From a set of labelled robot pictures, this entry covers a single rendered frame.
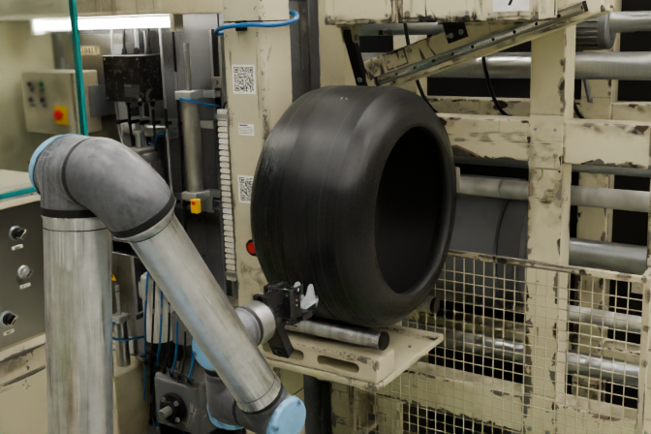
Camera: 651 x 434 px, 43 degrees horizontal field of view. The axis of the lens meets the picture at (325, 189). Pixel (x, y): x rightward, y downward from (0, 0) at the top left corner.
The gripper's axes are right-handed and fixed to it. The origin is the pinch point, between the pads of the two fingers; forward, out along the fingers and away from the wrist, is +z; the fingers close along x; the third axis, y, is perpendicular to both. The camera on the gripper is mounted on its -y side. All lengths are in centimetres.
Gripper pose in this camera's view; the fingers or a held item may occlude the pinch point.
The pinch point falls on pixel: (313, 300)
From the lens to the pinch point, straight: 190.8
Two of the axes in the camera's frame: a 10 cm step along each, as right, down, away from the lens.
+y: -0.3, -9.8, -2.0
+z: 5.4, -1.9, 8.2
